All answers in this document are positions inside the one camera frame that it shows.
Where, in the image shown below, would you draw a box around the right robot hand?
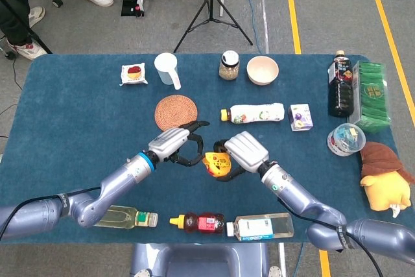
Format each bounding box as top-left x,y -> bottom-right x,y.
213,130 -> 270,182

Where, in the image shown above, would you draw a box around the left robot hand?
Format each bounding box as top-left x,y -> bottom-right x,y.
147,120 -> 211,167

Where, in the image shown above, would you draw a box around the yellow tape measure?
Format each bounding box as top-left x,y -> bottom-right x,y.
202,151 -> 233,178

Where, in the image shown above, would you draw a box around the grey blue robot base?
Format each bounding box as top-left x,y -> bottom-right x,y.
129,243 -> 286,277

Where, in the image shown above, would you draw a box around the round woven coaster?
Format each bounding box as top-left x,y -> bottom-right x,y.
154,94 -> 198,132

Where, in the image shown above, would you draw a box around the white drink bottle yellow cap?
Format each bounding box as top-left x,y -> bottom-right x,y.
220,102 -> 285,125

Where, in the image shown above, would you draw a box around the small purple carton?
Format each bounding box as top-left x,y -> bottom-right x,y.
289,103 -> 314,132

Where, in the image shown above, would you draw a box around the clear square bottle blue label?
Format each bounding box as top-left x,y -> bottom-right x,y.
226,212 -> 294,242

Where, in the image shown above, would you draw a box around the white snack packet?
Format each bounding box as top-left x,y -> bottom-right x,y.
119,63 -> 149,87

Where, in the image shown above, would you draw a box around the beige bowl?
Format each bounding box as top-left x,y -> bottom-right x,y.
246,55 -> 279,86

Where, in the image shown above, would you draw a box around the glass jar black lid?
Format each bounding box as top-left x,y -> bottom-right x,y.
218,50 -> 241,81

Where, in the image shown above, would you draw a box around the pale yellow liquid bottle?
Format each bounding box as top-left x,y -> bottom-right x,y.
93,204 -> 159,230

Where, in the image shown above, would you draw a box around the bear shaped honey bottle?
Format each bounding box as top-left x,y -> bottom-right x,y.
169,212 -> 225,235

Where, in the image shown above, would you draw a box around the blue table mat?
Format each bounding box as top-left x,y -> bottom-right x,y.
0,53 -> 401,245

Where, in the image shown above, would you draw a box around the clear tub of clips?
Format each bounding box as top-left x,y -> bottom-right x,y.
326,123 -> 367,157

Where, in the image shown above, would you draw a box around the dark soy sauce bottle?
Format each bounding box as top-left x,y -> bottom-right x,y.
327,50 -> 355,118

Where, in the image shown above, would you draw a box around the clear box green packets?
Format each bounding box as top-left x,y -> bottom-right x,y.
348,60 -> 392,134

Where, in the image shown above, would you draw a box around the yellow brown plush toy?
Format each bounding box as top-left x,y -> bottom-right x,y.
359,141 -> 415,219

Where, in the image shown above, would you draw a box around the white sneaker red trim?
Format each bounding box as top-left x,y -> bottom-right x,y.
6,42 -> 48,61

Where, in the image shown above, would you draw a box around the black stand leg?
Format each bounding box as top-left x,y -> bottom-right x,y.
0,0 -> 53,54

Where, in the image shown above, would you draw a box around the black trouser leg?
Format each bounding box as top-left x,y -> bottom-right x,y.
0,0 -> 33,47

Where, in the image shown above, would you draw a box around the blue floor cable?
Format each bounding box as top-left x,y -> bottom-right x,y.
226,0 -> 264,54

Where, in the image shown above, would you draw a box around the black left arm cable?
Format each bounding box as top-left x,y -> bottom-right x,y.
0,187 -> 101,242

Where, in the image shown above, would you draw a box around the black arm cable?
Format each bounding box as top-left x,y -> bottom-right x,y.
277,197 -> 386,277
0,187 -> 101,242

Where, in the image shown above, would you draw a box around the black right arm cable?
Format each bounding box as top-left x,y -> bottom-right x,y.
277,197 -> 386,277

